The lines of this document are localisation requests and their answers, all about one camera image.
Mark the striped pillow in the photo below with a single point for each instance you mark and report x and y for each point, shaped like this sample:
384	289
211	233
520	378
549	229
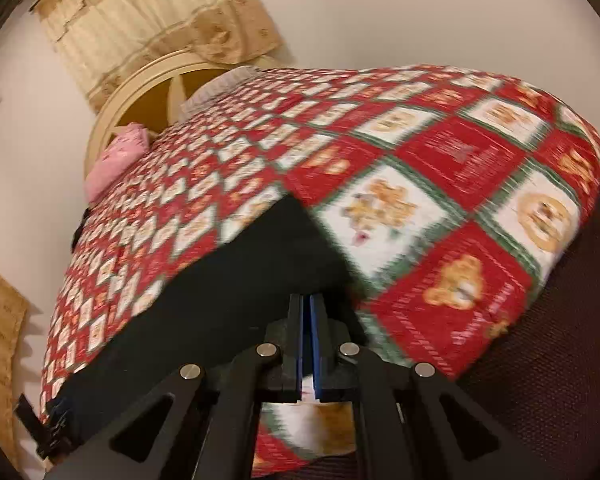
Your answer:
210	91

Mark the black pants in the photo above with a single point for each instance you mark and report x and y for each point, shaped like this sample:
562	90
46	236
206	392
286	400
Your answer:
220	300

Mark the red bear-print blanket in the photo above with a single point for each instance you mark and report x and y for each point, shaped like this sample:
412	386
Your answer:
430	160

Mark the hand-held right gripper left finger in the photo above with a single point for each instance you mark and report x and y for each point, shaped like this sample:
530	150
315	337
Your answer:
299	360

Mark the pink folded cloth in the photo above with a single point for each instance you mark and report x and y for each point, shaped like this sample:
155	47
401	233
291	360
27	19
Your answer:
115	160

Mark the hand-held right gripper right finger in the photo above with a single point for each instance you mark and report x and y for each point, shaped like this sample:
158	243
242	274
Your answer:
319	360

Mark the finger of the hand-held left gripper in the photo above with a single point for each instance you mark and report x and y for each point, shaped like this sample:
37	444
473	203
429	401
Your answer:
55	430

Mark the cream arched headboard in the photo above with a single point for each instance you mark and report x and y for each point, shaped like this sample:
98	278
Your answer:
150	105

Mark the beige curtain with valance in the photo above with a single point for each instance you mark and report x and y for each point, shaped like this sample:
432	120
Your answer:
130	25

